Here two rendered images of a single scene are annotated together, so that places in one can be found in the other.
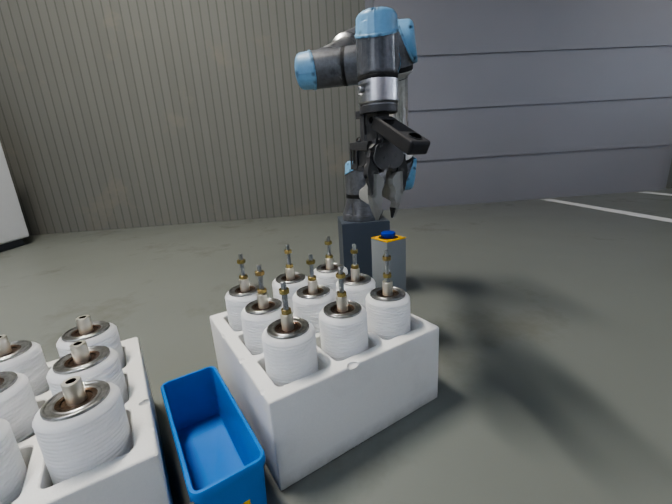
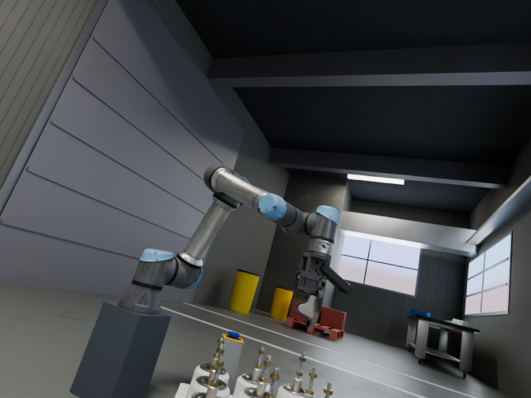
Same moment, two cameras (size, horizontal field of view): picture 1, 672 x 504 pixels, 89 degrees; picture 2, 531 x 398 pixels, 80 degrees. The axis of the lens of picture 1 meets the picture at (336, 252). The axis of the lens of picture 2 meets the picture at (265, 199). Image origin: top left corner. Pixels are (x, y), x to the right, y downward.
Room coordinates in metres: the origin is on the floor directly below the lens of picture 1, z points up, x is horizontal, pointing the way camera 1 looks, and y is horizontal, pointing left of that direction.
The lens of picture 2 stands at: (0.40, 0.86, 0.49)
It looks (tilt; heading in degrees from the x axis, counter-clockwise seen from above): 15 degrees up; 299
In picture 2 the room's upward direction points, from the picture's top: 15 degrees clockwise
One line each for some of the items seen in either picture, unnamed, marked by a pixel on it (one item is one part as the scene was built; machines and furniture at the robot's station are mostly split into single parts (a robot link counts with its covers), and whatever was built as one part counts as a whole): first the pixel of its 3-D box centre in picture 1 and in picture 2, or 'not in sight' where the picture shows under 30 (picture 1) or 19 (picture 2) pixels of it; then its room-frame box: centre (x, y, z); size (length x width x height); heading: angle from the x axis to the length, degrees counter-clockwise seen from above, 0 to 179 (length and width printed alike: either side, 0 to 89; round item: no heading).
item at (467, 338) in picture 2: not in sight; (432, 338); (0.10, -6.45, 0.43); 2.38 x 0.98 x 0.86; 94
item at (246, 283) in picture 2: not in sight; (243, 291); (3.25, -4.48, 0.35); 0.46 x 0.45 x 0.71; 94
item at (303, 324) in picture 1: (288, 328); not in sight; (0.55, 0.09, 0.25); 0.08 x 0.08 x 0.01
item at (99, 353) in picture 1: (82, 359); not in sight; (0.49, 0.42, 0.25); 0.08 x 0.08 x 0.01
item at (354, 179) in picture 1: (362, 175); (155, 265); (1.33, -0.12, 0.47); 0.13 x 0.12 x 0.14; 77
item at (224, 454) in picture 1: (210, 442); not in sight; (0.50, 0.25, 0.06); 0.30 x 0.11 x 0.12; 33
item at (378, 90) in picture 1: (376, 94); (320, 249); (0.69, -0.09, 0.65); 0.08 x 0.08 x 0.05
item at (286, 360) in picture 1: (292, 371); not in sight; (0.55, 0.09, 0.16); 0.10 x 0.10 x 0.18
